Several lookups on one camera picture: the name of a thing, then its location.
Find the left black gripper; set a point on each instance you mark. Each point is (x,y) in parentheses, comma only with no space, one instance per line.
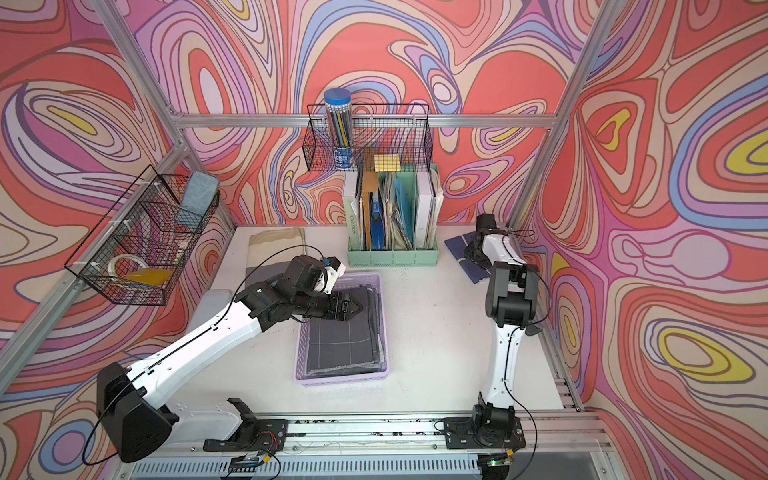
(341,311)

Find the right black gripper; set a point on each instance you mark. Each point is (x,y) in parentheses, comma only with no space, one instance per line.
(468,253)

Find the navy cloth yellow stripe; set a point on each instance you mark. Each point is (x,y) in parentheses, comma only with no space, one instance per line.
(456,246)

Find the lilac perforated plastic basket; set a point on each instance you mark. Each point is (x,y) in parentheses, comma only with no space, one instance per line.
(349,281)

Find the grey checked pillowcase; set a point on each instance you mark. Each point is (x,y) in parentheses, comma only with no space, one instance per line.
(341,348)

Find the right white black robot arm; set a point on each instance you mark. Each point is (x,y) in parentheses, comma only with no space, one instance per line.
(511,304)

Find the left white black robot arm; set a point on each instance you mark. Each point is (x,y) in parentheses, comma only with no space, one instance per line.
(132,400)

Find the beige grey striped folded cloth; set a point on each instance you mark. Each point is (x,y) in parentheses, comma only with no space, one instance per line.
(270,252)

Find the yellow card in basket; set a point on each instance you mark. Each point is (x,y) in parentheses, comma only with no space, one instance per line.
(148,278)

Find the mint green file organizer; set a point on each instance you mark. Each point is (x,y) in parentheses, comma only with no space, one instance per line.
(393,255)

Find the books and folders in organizer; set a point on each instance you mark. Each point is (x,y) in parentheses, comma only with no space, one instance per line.
(393,207)

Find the yellow sticky note pad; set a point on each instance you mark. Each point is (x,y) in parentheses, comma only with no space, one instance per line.
(389,162)

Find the grey blue sponge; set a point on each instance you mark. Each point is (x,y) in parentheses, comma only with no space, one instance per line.
(201,189)

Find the blue pencil tube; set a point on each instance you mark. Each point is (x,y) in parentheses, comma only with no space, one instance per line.
(339,120)

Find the clear tape roll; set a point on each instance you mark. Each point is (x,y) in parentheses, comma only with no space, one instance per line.
(126,267)

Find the black wire basket on back wall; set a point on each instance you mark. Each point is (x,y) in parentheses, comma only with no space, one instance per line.
(378,128)

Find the black wire basket on wall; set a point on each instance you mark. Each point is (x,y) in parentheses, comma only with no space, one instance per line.
(378,128)
(146,220)

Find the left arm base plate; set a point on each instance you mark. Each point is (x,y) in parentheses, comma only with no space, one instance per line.
(252,434)

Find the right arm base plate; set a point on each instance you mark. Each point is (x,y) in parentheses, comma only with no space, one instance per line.
(461,434)

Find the black wire basket on left wall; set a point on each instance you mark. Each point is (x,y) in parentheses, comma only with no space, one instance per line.
(146,220)

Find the aluminium front rail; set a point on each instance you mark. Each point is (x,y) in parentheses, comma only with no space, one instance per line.
(560,445)

